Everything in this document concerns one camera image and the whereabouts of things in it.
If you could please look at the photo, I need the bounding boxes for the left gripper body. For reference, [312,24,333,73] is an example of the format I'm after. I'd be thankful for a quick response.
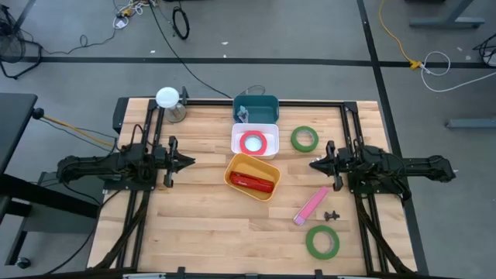
[153,136,181,189]

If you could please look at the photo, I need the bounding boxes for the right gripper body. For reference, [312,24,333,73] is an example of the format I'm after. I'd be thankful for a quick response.
[325,139,352,193]

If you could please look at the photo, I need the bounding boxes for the green tape roll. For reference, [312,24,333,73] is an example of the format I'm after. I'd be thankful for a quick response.
[290,126,320,153]
[305,225,341,261]

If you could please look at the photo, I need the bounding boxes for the red tape roll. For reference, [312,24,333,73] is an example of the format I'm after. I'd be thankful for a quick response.
[239,130,268,156]

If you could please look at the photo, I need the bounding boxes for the yellow plastic bin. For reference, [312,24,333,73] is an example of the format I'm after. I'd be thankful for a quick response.
[223,152,281,203]

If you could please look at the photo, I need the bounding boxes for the white plastic bin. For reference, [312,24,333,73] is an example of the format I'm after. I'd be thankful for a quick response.
[230,122,281,160]

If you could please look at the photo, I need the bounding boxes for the teal plastic bin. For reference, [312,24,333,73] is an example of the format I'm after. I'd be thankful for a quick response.
[232,95,281,124]

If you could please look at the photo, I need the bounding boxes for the grey desk foot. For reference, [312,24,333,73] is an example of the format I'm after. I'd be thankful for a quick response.
[445,118,496,129]
[408,0,486,29]

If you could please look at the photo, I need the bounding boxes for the black desk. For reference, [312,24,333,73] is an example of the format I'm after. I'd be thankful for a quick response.
[0,92,100,270]

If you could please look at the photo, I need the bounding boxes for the black aluminium rig frame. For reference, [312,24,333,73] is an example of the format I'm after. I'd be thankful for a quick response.
[88,85,430,279]

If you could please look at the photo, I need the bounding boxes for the long black floor cable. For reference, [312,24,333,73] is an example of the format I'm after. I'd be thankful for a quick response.
[146,0,233,100]

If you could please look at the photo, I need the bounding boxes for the yellow cable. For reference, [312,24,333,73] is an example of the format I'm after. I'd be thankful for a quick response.
[31,107,117,148]

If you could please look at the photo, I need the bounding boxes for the black cable coil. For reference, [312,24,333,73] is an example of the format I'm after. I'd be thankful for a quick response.
[171,5,191,41]

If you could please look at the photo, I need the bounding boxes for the yellow extension cord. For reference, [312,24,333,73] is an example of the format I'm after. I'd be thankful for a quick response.
[378,0,422,71]

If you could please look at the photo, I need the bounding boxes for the white floor cable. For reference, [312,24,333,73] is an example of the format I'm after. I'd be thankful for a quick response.
[420,50,496,94]

